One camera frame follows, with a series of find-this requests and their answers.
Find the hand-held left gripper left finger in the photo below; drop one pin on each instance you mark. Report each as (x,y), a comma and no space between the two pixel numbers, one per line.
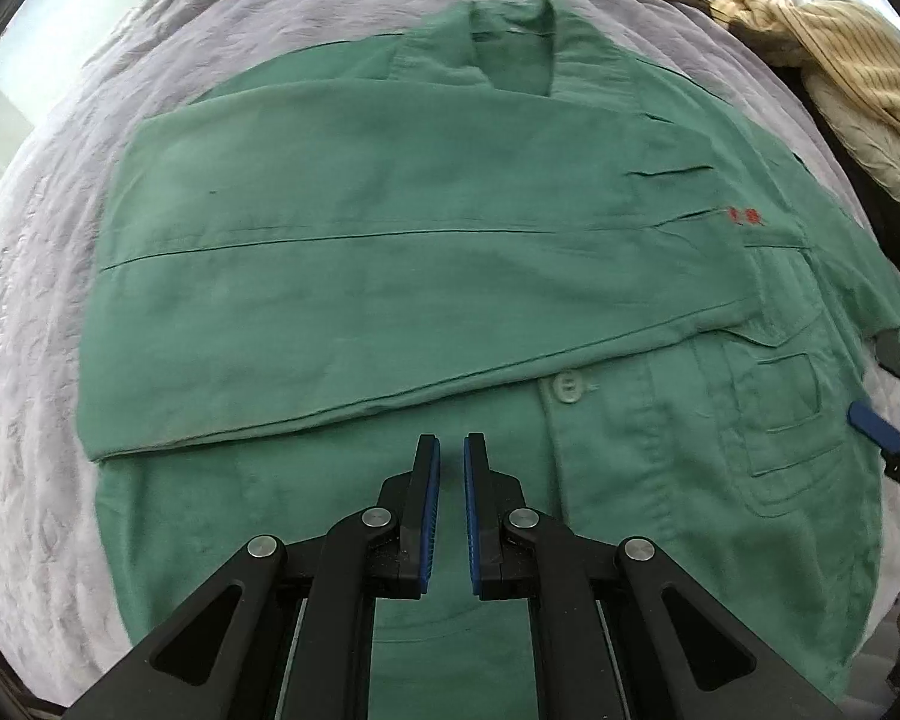
(428,510)

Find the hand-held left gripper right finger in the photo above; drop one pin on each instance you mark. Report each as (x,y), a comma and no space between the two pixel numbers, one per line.
(473,510)

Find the green button-up shirt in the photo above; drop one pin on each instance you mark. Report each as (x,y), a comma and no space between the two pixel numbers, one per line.
(390,255)

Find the black garment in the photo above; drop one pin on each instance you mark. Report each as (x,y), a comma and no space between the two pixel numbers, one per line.
(889,229)

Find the beige ribbed knit garment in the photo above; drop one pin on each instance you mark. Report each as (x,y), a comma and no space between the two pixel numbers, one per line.
(847,37)

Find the lilac textured blanket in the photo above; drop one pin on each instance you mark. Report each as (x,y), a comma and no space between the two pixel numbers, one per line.
(52,360)

